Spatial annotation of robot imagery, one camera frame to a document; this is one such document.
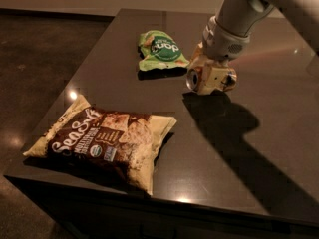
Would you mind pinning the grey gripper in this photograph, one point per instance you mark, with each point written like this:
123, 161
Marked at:
223, 46

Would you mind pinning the orange soda can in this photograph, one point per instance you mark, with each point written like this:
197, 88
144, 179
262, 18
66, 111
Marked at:
205, 80

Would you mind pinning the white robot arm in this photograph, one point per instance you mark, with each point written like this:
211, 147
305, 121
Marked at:
239, 17

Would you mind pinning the green chip bag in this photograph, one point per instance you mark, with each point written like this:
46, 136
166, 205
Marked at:
160, 51

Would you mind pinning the brown sea salt chip bag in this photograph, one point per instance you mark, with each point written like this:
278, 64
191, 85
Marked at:
129, 143

